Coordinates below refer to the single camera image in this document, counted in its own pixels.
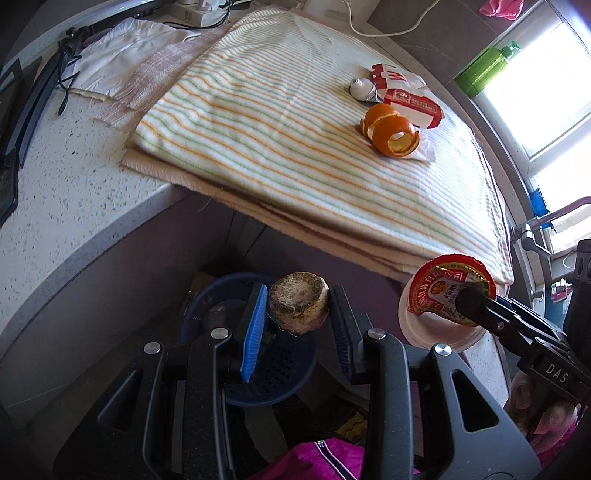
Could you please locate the white power strip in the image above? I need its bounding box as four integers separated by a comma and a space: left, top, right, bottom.
167, 1, 252, 29

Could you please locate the red lidded sauce cup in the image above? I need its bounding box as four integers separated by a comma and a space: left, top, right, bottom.
399, 253, 497, 352

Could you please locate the orange peel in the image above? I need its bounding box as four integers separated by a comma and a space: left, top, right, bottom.
360, 104, 420, 158

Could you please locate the black cable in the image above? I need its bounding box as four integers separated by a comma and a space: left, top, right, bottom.
161, 0, 242, 31

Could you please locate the pink rag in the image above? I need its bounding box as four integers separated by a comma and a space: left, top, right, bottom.
480, 0, 525, 21

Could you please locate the white toothpaste tube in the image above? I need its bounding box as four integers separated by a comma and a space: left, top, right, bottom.
349, 78, 382, 103

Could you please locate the white cable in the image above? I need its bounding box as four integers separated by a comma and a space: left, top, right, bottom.
341, 0, 442, 39

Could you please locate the striped white cloth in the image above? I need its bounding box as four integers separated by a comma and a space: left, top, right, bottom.
123, 8, 514, 285

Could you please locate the crumpled white tissue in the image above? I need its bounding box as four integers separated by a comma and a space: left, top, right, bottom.
409, 130, 437, 163

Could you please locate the brown round food scrap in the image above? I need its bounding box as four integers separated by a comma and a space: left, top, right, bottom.
267, 272, 329, 335

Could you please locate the white cloth at left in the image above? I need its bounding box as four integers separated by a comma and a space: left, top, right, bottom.
70, 18, 199, 100

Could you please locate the white pipe column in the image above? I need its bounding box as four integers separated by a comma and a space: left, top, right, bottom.
303, 0, 380, 23

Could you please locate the gloved right hand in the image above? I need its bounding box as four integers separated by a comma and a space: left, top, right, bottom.
504, 371, 578, 444

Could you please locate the red white paper bag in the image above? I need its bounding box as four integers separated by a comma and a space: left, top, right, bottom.
370, 63, 444, 129

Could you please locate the green soap bottle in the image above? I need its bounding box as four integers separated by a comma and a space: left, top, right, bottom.
454, 41, 521, 99

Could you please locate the blue trash basket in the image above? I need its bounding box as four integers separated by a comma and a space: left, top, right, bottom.
178, 273, 318, 408

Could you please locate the pink checked towel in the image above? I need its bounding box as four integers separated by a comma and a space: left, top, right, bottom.
95, 24, 230, 132

